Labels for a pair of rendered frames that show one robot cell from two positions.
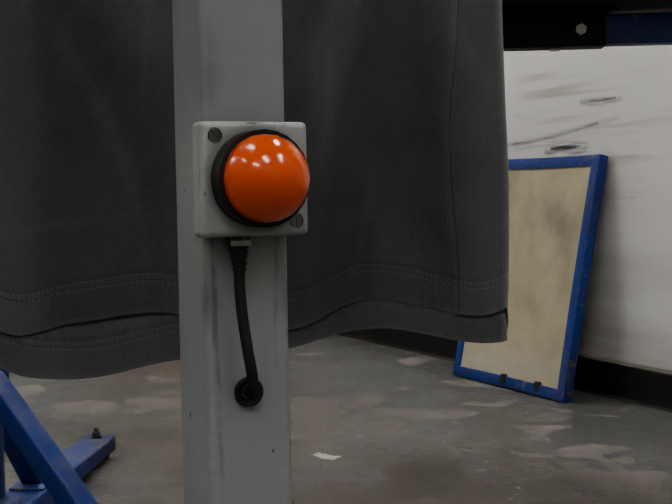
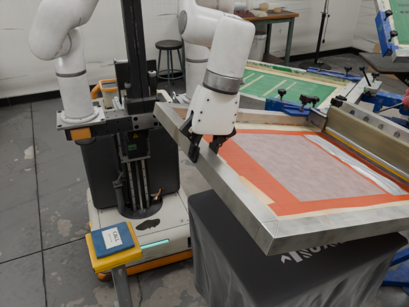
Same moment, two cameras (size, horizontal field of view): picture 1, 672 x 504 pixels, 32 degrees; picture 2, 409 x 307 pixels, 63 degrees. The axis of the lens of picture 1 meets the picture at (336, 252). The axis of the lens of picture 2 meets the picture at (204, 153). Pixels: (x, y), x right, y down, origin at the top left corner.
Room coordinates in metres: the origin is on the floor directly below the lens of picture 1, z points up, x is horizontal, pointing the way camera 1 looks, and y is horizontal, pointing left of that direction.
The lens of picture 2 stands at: (0.80, -0.60, 1.65)
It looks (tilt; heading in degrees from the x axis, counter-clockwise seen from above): 32 degrees down; 91
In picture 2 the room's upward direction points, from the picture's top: straight up
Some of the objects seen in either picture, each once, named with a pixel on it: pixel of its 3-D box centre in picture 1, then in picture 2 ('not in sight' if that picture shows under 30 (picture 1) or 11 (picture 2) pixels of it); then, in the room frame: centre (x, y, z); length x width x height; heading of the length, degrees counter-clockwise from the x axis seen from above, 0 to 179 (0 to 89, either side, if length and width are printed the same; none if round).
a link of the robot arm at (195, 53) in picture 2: not in sight; (200, 36); (0.77, 0.62, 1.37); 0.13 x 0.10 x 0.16; 7
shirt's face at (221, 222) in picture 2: not in sight; (288, 217); (1.05, 0.16, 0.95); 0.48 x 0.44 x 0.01; 26
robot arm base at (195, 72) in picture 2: not in sight; (196, 78); (0.76, 0.64, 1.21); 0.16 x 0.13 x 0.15; 111
